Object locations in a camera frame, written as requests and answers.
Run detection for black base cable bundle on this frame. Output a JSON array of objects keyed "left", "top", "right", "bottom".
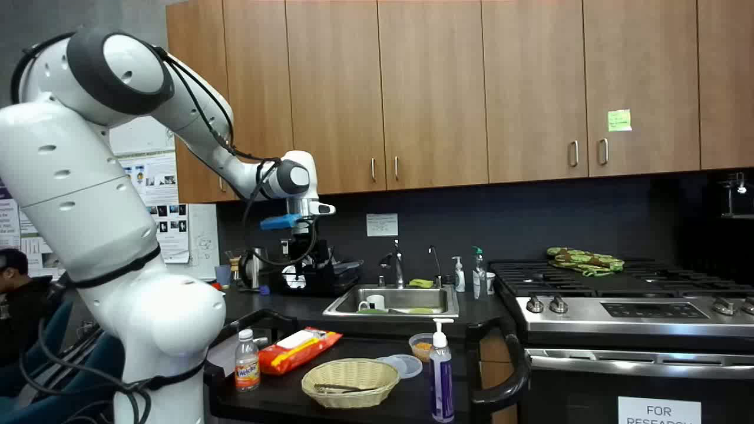
[{"left": 18, "top": 313, "right": 154, "bottom": 424}]

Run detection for blue office chair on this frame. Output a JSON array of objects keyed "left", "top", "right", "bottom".
[{"left": 0, "top": 301, "right": 126, "bottom": 424}]

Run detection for green patterned cloth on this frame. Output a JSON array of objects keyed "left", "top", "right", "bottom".
[{"left": 543, "top": 246, "right": 626, "bottom": 280}]

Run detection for clear spray bottle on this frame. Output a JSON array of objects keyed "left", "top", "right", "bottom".
[{"left": 470, "top": 246, "right": 490, "bottom": 301}]

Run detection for white soap dispenser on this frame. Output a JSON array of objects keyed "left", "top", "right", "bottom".
[{"left": 450, "top": 254, "right": 469, "bottom": 294}]

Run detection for white poster with pictures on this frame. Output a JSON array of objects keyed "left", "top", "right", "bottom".
[{"left": 115, "top": 150, "right": 193, "bottom": 267}]

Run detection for orange snack package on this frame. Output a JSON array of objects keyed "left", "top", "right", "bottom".
[{"left": 256, "top": 328, "right": 344, "bottom": 378}]

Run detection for small bowl with food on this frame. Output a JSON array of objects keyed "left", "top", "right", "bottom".
[{"left": 405, "top": 329, "right": 435, "bottom": 362}]

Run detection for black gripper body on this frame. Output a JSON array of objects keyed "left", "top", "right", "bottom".
[{"left": 278, "top": 228, "right": 317, "bottom": 274}]

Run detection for dark wall fixture with bulb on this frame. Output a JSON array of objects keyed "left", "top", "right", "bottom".
[{"left": 719, "top": 167, "right": 754, "bottom": 222}]

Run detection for white stove research sign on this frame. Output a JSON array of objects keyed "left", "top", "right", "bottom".
[{"left": 615, "top": 393, "right": 705, "bottom": 424}]

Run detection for white printed paper sheet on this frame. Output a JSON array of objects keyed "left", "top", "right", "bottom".
[{"left": 205, "top": 333, "right": 242, "bottom": 380}]

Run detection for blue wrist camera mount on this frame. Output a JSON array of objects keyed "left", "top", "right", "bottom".
[{"left": 256, "top": 213, "right": 312, "bottom": 236}]

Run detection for green sticky note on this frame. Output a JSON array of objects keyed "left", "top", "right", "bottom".
[{"left": 604, "top": 107, "right": 634, "bottom": 134}]

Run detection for seated person dark clothes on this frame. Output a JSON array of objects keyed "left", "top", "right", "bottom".
[{"left": 0, "top": 247, "right": 59, "bottom": 367}]

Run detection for stainless steel sink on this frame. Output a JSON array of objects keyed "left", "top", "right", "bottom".
[{"left": 323, "top": 283, "right": 461, "bottom": 321}]

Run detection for chrome sink faucet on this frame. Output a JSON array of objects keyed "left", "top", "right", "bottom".
[{"left": 376, "top": 239, "right": 408, "bottom": 293}]

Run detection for woven wicker basket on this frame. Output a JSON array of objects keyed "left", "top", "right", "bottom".
[{"left": 299, "top": 355, "right": 402, "bottom": 413}]

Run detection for purple pump soap bottle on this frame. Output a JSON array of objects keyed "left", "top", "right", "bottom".
[{"left": 429, "top": 315, "right": 457, "bottom": 424}]

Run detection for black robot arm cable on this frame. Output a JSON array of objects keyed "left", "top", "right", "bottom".
[{"left": 153, "top": 44, "right": 320, "bottom": 272}]

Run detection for wooden wall cabinets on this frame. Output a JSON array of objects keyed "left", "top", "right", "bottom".
[{"left": 163, "top": 0, "right": 754, "bottom": 206}]

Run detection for white paper backsplash sign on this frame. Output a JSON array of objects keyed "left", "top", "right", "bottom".
[{"left": 365, "top": 213, "right": 401, "bottom": 241}]

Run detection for clear plastic lid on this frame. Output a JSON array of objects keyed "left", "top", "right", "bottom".
[{"left": 373, "top": 350, "right": 424, "bottom": 382}]

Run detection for stainless steel gas stove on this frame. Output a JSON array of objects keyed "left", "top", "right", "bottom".
[{"left": 490, "top": 257, "right": 754, "bottom": 424}]

